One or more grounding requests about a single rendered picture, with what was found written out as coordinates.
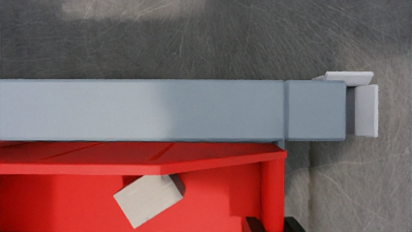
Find grey rectangular block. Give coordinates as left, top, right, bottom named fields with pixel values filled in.
left=113, top=173, right=186, bottom=228

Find red bin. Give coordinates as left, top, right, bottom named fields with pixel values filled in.
left=0, top=141, right=286, bottom=232

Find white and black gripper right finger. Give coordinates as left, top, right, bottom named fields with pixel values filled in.
left=284, top=217, right=306, bottom=232

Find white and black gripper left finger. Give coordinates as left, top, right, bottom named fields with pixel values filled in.
left=245, top=217, right=266, bottom=232

